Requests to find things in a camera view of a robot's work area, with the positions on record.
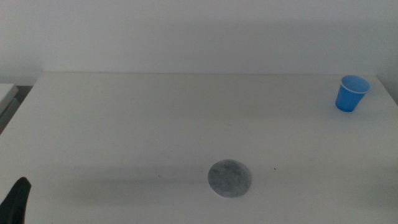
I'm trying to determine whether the blue plastic cup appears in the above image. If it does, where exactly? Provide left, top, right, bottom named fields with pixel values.
left=335, top=75, right=371, bottom=113

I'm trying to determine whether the round grey cup mat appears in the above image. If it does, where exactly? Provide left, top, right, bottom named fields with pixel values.
left=207, top=159, right=252, bottom=199

